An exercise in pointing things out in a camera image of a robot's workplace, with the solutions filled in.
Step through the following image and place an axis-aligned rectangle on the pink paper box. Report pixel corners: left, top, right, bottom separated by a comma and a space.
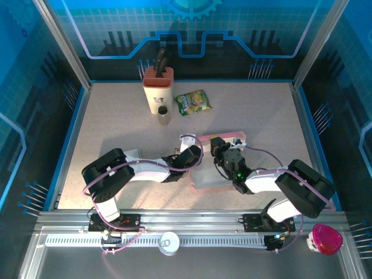
190, 130, 248, 192

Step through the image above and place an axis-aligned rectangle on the white paper box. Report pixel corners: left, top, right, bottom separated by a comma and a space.
123, 148, 142, 160

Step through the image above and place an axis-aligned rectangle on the green yellow snack bag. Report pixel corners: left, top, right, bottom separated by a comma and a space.
174, 90, 213, 116

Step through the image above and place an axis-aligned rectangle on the small dark-lidded jar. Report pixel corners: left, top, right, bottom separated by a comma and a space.
157, 105, 172, 127

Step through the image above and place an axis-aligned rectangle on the beige knife block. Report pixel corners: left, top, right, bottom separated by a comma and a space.
142, 66, 175, 115

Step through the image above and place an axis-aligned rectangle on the silver tin can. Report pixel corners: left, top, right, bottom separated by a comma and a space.
158, 231, 181, 256

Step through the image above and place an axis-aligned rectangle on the pink lidded container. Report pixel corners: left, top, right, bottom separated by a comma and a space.
306, 223, 344, 256

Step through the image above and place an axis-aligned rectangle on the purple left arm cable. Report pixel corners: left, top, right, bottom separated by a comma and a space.
83, 135, 204, 255

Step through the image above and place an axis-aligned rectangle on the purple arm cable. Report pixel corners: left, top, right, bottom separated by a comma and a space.
245, 145, 337, 253
83, 135, 204, 255

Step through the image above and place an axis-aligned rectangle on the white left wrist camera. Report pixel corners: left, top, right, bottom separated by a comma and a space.
179, 133, 197, 153

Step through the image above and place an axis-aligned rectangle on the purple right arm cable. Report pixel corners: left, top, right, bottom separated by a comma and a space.
245, 145, 337, 253

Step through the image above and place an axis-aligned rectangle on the aluminium mounting rail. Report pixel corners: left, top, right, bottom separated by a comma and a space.
34, 209, 348, 234

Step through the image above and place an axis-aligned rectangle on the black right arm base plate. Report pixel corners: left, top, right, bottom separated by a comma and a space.
242, 213, 296, 233

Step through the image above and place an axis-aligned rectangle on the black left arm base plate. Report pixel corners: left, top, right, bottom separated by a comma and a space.
88, 214, 142, 233

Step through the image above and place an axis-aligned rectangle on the white slotted cable duct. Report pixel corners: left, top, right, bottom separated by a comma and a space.
45, 234, 268, 248

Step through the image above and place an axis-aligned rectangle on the black handled knife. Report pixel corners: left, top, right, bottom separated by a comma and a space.
159, 57, 171, 78
155, 48, 167, 78

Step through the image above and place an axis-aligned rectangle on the aluminium frame post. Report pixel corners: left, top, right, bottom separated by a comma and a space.
31, 0, 93, 90
291, 0, 351, 90

